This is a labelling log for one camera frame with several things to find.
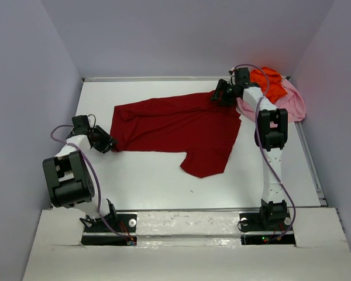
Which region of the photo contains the dark red t shirt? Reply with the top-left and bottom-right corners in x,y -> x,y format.
110,92 -> 241,178

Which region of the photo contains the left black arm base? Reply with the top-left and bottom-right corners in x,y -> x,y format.
80,212 -> 137,246

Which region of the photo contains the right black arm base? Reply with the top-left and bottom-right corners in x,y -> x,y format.
237,213 -> 296,246

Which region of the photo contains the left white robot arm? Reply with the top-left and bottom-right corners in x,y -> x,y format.
42,114 -> 119,228

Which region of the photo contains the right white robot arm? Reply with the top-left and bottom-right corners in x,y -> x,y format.
211,64 -> 290,232

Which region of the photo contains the orange t shirt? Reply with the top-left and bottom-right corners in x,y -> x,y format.
250,67 -> 287,104

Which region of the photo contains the pink t shirt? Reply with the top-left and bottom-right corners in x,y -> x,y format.
237,79 -> 306,123

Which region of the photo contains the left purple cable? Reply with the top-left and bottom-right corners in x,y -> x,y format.
50,114 -> 135,245

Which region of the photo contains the purple cable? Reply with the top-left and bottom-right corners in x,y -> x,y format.
228,63 -> 297,242
50,114 -> 135,245

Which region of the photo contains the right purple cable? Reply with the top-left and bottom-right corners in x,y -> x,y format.
228,63 -> 297,242

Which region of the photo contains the front metal rail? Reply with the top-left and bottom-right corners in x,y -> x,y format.
118,207 -> 259,213

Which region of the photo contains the metal rail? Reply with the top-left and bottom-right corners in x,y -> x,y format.
295,122 -> 329,207
118,207 -> 259,213

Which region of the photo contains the right side metal rail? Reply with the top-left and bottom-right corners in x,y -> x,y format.
295,122 -> 329,207

